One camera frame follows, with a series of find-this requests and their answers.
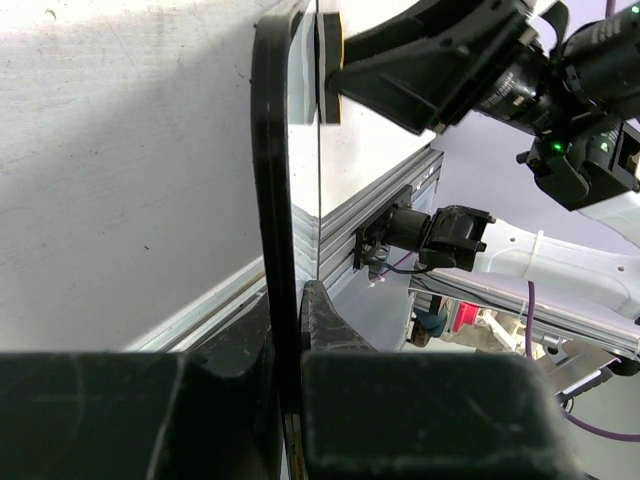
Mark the small black-framed whiteboard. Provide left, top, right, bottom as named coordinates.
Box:
left=250, top=1, right=307, bottom=479

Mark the yellow black whiteboard eraser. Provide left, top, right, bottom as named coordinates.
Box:
left=315, top=12, right=344, bottom=125

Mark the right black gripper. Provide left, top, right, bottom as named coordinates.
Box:
left=328, top=0, right=639, bottom=210

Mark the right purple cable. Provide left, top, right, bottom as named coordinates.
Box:
left=522, top=0, right=640, bottom=444

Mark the aluminium table frame rail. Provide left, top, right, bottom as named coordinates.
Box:
left=126, top=149, right=639, bottom=359

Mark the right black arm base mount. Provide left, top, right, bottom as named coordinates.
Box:
left=353, top=184, right=413, bottom=270

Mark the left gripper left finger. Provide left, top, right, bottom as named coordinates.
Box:
left=1, top=300, right=280, bottom=479

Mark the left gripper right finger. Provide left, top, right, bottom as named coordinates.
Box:
left=300, top=281, right=583, bottom=479

